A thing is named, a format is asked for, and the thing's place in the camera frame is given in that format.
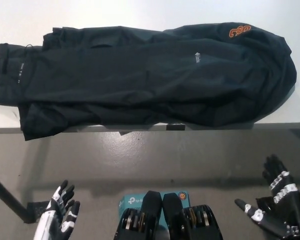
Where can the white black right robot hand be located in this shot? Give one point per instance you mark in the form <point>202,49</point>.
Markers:
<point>285,200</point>

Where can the black slanted table leg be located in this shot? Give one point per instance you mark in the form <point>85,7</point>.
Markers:
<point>7,195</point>

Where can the black jacket with orange logo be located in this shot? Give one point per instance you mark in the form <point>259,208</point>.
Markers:
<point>145,82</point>

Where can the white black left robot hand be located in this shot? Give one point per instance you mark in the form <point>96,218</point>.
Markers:
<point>53,215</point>

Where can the teal tp-link cardboard box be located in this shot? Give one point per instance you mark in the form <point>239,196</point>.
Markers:
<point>131,201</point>

